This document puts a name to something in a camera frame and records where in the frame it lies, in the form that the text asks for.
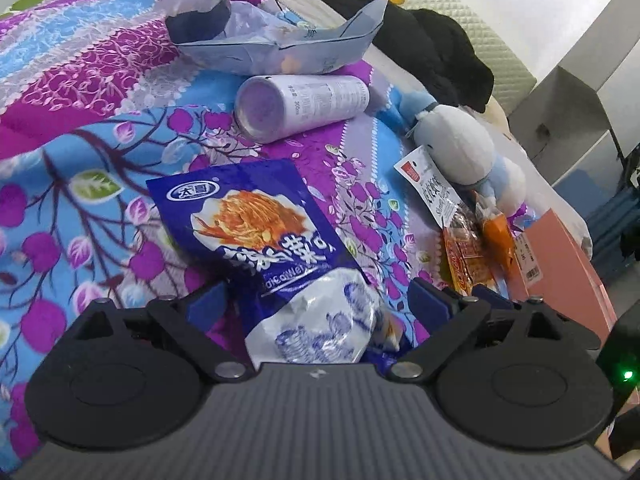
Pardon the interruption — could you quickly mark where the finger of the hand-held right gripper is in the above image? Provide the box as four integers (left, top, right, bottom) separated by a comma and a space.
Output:
472, 284, 516, 311

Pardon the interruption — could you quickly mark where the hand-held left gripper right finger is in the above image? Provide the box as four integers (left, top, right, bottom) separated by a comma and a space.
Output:
384, 277, 576, 383

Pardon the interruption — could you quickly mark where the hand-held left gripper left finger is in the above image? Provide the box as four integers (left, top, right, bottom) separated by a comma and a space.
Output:
65, 282, 252, 383

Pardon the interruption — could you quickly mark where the blue noodle snack packet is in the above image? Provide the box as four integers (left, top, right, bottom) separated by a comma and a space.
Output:
146, 159, 401, 368

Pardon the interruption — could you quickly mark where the clear yellow snack packet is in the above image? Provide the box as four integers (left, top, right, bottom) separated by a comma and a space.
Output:
442, 200, 501, 296

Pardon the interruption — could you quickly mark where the small orange snack packet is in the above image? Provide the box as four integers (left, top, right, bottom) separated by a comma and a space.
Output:
481, 210, 516, 273

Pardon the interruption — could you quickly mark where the salmon pink cardboard box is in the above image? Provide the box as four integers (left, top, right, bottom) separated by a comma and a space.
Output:
510, 210, 613, 361

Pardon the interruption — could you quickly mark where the white and blue plush toy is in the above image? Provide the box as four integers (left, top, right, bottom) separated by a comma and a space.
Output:
395, 87, 528, 216

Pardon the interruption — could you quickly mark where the black stand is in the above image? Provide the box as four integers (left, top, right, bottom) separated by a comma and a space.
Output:
617, 142, 640, 261

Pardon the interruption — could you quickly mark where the beige cloth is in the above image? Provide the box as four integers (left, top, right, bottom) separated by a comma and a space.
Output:
482, 100, 516, 136

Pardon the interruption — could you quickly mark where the grey cabinet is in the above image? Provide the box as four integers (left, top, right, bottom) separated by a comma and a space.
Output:
507, 0, 640, 186

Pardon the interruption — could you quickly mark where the purple blue floral blanket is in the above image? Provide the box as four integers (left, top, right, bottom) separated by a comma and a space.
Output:
0, 0, 541, 461

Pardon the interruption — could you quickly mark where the white cylindrical can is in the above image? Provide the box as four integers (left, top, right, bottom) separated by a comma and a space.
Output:
235, 74, 371, 143

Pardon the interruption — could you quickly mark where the black clothing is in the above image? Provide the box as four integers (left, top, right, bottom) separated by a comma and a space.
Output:
290, 0, 496, 113

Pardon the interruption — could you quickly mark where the translucent pale blue plastic bag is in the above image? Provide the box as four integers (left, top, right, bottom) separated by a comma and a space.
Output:
172, 0, 391, 77

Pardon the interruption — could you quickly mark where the pale quilted pillow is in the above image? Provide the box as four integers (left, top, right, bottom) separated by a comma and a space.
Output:
400, 0, 538, 116

